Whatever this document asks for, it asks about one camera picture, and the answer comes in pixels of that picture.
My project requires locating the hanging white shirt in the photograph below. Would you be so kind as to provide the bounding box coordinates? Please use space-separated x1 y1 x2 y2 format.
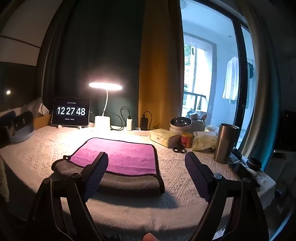
222 56 239 106

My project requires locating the pale yellow plastic bag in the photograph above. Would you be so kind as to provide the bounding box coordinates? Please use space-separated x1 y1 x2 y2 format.
192 131 218 152

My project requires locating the yellow tissue pack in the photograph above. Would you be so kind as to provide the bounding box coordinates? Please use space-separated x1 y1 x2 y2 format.
149 128 181 148

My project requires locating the white desk lamp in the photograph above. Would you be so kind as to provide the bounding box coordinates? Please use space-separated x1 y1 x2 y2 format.
88 82 123 133

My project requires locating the dark green curtain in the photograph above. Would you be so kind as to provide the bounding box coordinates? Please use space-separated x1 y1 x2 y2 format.
42 0 146 127

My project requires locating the black camera lens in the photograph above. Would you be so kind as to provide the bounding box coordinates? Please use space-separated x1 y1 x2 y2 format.
246 158 263 171

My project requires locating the black power adapter with cable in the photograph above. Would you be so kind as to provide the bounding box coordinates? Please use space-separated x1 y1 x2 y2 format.
140 111 153 131

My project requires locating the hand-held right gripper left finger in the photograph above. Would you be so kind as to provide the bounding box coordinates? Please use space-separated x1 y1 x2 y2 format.
27 151 109 241

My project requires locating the purple and grey towel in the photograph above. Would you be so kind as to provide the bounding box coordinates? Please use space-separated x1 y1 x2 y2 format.
51 138 165 197

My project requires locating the mustard yellow curtain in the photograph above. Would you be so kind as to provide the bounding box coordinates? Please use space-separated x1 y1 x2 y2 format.
138 0 185 130

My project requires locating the black device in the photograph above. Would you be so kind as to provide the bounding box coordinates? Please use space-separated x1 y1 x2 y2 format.
0 111 35 139

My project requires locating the steel bowl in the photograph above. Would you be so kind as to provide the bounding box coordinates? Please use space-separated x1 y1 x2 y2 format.
170 117 193 134

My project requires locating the white charger with black cable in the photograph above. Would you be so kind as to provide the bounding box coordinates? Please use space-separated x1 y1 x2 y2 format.
120 106 133 131

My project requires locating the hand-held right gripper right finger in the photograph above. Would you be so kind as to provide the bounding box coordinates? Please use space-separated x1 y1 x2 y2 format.
184 151 270 241

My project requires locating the red labelled jar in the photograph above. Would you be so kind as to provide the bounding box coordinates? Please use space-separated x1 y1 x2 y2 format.
181 133 194 149

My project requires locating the grey round dish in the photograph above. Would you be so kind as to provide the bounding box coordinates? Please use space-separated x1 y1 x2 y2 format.
11 124 36 142

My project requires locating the white slotted basket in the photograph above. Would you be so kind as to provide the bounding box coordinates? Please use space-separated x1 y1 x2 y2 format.
191 119 207 132

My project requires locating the steel tumbler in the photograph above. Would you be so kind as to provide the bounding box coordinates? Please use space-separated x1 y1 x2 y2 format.
213 123 240 164

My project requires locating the white textured table cloth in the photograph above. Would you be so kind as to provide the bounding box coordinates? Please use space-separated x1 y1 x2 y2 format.
0 125 277 234

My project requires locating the white power strip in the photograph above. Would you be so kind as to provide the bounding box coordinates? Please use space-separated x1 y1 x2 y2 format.
110 126 151 137

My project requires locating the tablet with clock display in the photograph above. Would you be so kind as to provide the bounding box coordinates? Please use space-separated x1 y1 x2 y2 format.
51 97 90 128

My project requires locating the cardboard box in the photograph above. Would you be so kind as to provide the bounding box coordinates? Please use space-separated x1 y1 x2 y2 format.
33 113 52 130

